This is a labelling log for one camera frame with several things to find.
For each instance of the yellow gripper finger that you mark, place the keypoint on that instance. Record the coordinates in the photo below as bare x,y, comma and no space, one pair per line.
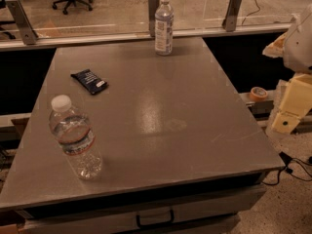
295,104

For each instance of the blue label plastic bottle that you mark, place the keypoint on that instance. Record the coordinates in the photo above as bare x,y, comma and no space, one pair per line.
164,21

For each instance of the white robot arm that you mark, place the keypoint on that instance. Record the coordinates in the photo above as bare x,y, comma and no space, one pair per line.
295,48

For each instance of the dark blue rxbar wrapper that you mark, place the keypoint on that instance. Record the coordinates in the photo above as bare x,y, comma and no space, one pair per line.
90,81

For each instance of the clear plastic water bottle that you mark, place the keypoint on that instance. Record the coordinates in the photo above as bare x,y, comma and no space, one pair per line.
73,132

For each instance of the orange tape roll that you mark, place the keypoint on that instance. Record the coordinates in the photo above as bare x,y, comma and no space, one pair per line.
258,94

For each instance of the grey table drawer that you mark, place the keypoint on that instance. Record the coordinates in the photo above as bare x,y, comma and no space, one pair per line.
212,213

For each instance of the right metal bracket post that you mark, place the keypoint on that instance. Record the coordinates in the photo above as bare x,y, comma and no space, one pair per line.
230,20

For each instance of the metal bracket post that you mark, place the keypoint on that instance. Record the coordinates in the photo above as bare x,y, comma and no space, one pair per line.
230,20
26,31
152,8

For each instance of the metal rail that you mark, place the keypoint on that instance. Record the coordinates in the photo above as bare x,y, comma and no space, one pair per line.
48,43

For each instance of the black drawer handle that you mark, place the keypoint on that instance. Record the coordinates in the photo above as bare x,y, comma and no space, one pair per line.
148,221

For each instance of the middle metal bracket post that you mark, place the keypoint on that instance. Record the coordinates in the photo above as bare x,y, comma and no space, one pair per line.
152,8

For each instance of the left metal bracket post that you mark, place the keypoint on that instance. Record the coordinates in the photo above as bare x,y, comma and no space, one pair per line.
26,31

